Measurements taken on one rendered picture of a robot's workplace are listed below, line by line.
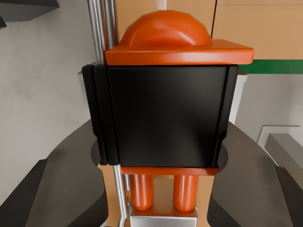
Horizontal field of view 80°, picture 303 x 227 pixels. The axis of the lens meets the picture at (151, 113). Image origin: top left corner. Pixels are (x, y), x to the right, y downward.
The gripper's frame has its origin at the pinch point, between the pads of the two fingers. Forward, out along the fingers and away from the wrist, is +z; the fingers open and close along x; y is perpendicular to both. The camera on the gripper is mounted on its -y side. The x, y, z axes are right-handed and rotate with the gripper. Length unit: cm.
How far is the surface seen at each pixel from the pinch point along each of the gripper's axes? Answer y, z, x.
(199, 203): 48, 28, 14
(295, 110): 61, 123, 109
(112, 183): 40, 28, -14
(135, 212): 9.1, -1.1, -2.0
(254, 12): -7, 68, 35
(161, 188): 9.1, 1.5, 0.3
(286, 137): 83, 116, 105
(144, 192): 6.9, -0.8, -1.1
